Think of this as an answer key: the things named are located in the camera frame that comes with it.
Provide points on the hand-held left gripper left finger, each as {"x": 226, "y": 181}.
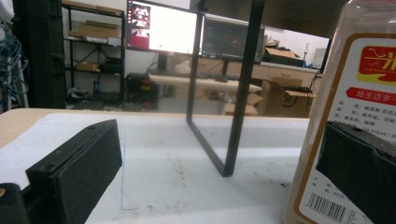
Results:
{"x": 77, "y": 168}

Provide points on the black computer case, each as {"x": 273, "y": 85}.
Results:
{"x": 141, "y": 87}

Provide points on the open cardboard box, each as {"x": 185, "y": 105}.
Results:
{"x": 288, "y": 99}

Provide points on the black metal shelf rack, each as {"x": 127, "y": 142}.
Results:
{"x": 241, "y": 93}

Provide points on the white table mat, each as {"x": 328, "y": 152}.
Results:
{"x": 174, "y": 174}

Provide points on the wooden office desk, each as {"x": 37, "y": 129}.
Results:
{"x": 205, "y": 82}

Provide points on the black storage shelf unit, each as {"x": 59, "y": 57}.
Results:
{"x": 95, "y": 53}

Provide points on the tall black cabinet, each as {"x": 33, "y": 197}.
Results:
{"x": 40, "y": 53}

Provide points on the dark computer monitor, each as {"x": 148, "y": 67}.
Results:
{"x": 230, "y": 40}

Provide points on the clear seasoning bottle white label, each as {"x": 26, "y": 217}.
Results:
{"x": 339, "y": 102}

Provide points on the bright computer monitor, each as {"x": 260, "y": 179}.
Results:
{"x": 165, "y": 28}

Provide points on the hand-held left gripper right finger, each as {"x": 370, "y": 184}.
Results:
{"x": 358, "y": 174}

